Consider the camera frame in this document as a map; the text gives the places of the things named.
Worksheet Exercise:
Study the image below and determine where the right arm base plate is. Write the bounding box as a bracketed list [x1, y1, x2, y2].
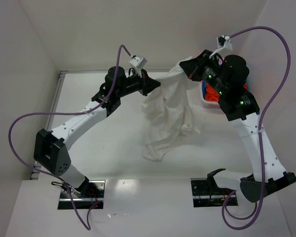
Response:
[190, 178, 232, 207]

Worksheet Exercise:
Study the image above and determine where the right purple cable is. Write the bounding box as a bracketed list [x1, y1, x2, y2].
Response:
[222, 26, 292, 230]

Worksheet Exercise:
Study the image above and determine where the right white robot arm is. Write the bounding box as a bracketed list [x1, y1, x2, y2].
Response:
[179, 50, 296, 203]

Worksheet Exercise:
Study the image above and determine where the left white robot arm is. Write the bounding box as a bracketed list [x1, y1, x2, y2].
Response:
[34, 67, 161, 198]

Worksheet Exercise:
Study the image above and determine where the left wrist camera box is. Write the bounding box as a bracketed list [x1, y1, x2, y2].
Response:
[129, 55, 147, 70]

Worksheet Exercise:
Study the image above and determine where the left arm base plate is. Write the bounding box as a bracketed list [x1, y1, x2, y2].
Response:
[58, 181, 105, 210]

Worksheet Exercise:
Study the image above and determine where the orange t shirt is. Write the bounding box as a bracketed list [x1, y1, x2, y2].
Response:
[203, 82, 250, 103]

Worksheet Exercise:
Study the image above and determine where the white t shirt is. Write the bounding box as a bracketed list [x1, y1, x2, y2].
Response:
[142, 62, 201, 162]

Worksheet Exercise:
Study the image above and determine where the purple cable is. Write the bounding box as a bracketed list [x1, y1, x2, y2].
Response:
[222, 26, 292, 230]
[9, 44, 133, 231]

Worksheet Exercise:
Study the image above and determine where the pink plastic basket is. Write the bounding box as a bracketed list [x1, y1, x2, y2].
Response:
[199, 81, 220, 109]

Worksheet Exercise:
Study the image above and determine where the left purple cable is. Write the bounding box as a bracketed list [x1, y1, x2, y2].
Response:
[9, 44, 133, 231]

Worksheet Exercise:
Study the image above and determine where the blue t shirt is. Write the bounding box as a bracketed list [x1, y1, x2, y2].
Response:
[202, 82, 216, 100]

